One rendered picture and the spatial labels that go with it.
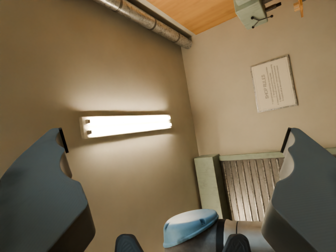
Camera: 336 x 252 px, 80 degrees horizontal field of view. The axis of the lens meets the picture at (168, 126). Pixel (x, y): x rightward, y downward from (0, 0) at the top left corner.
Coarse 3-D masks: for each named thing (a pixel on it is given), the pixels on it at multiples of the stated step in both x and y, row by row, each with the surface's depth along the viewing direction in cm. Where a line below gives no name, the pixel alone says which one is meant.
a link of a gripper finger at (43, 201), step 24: (48, 144) 10; (24, 168) 8; (48, 168) 8; (0, 192) 7; (24, 192) 7; (48, 192) 7; (72, 192) 7; (0, 216) 6; (24, 216) 6; (48, 216) 6; (72, 216) 6; (0, 240) 6; (24, 240) 6; (48, 240) 6; (72, 240) 6
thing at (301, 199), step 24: (288, 144) 11; (312, 144) 10; (288, 168) 9; (312, 168) 8; (288, 192) 7; (312, 192) 7; (264, 216) 8; (288, 216) 6; (312, 216) 6; (288, 240) 6; (312, 240) 6
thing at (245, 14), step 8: (240, 0) 178; (248, 0) 179; (256, 0) 180; (264, 0) 191; (304, 0) 192; (240, 8) 188; (248, 8) 187; (256, 8) 189; (264, 8) 206; (272, 8) 205; (296, 8) 197; (240, 16) 199; (248, 16) 201; (256, 16) 203; (264, 16) 205; (272, 16) 203; (248, 24) 216; (256, 24) 219
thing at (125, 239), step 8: (120, 240) 6; (128, 240) 6; (136, 240) 6; (232, 240) 6; (240, 240) 6; (120, 248) 5; (128, 248) 5; (136, 248) 5; (224, 248) 5; (232, 248) 5; (240, 248) 5; (248, 248) 5
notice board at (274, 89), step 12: (276, 60) 257; (288, 60) 249; (252, 72) 273; (264, 72) 265; (276, 72) 257; (288, 72) 250; (264, 84) 266; (276, 84) 258; (288, 84) 251; (264, 96) 267; (276, 96) 259; (288, 96) 251; (264, 108) 268; (276, 108) 260
